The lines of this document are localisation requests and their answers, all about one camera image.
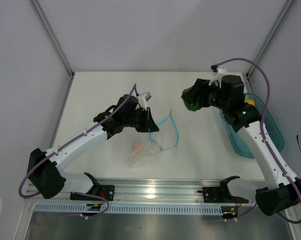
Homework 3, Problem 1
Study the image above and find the frame post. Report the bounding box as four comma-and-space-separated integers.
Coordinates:
28, 0, 75, 79
253, 0, 298, 65

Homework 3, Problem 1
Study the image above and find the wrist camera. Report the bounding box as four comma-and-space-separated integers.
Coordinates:
136, 92, 152, 110
209, 64, 228, 86

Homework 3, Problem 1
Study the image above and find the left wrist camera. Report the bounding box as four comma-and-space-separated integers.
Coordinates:
136, 92, 152, 110

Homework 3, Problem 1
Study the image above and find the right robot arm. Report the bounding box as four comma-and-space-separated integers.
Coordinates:
181, 75, 301, 216

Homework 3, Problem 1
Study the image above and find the yellow bell pepper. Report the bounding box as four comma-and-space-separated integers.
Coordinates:
244, 99, 256, 107

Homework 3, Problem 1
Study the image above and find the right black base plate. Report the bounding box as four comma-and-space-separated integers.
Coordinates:
197, 186, 249, 204

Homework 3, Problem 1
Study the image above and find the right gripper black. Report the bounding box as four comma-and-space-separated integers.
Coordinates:
181, 78, 230, 112

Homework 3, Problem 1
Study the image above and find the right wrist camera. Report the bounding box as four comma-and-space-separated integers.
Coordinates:
209, 64, 228, 86

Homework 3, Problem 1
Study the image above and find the clear zip top bag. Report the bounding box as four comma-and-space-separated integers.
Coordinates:
125, 108, 179, 169

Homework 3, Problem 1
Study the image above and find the right frame post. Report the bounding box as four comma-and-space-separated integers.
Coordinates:
253, 0, 298, 65

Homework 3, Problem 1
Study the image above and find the white slotted cable duct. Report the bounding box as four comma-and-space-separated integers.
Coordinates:
34, 202, 223, 216

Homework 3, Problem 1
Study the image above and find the left frame post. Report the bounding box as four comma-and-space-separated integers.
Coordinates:
28, 0, 75, 79

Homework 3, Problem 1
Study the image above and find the teal plastic tray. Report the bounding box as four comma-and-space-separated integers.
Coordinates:
220, 93, 285, 159

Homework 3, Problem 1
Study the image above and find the aluminium mounting rail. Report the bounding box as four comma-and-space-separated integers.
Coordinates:
25, 177, 298, 207

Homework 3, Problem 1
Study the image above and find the green bell pepper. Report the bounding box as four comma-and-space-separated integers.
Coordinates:
181, 87, 202, 112

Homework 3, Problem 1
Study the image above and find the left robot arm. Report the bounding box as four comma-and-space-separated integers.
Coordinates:
27, 92, 159, 200

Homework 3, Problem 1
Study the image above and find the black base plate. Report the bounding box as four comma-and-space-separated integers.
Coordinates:
70, 185, 115, 201
197, 186, 249, 204

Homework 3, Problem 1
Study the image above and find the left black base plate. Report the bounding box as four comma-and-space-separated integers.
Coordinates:
70, 185, 115, 201

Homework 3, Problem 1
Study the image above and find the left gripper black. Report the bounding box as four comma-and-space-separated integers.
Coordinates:
123, 107, 159, 133

